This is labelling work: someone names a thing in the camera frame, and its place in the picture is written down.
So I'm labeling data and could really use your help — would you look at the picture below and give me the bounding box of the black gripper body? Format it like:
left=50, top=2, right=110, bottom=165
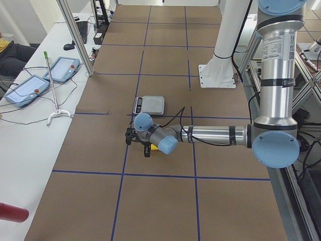
left=135, top=136, right=151, bottom=148

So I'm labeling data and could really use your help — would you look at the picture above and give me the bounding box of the yellow mango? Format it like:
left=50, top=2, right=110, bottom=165
left=151, top=144, right=158, bottom=150

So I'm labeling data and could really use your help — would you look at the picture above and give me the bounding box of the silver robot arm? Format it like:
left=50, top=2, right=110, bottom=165
left=125, top=1, right=306, bottom=168

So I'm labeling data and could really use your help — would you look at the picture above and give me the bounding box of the silver digital kitchen scale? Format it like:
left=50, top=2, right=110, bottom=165
left=132, top=95, right=165, bottom=115

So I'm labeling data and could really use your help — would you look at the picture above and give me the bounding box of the green-tipped reacher grabber stick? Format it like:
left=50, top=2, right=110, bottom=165
left=44, top=51, right=71, bottom=127

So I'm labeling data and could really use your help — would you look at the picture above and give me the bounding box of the far blue teach pendant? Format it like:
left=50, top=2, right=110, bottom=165
left=49, top=56, right=80, bottom=83

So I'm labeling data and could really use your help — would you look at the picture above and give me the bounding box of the blue teach pendant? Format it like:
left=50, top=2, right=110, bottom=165
left=49, top=56, right=80, bottom=83
left=4, top=75, right=50, bottom=107

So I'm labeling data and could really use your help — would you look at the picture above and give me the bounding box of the small black box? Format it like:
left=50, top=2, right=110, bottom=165
left=93, top=33, right=104, bottom=45

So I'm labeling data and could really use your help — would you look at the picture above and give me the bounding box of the black computer mouse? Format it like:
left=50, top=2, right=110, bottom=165
left=63, top=44, right=75, bottom=51

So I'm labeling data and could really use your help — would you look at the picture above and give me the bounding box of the near blue teach pendant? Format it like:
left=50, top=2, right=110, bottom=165
left=4, top=75, right=50, bottom=107

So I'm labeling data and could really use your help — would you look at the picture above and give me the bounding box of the black computer keyboard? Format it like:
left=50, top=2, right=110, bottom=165
left=76, top=21, right=88, bottom=44

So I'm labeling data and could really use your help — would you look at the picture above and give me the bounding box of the red cylinder bottle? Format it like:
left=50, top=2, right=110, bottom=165
left=1, top=203, right=29, bottom=223

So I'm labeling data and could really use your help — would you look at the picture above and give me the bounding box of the seated person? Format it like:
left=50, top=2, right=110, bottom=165
left=0, top=33, right=36, bottom=78

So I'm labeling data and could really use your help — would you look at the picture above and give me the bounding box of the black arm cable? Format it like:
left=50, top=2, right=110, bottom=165
left=159, top=91, right=261, bottom=147

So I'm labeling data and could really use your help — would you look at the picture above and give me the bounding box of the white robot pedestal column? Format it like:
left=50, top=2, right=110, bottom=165
left=199, top=0, right=252, bottom=88

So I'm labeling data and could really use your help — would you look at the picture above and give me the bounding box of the aluminium frame post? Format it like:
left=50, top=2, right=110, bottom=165
left=56, top=0, right=94, bottom=76

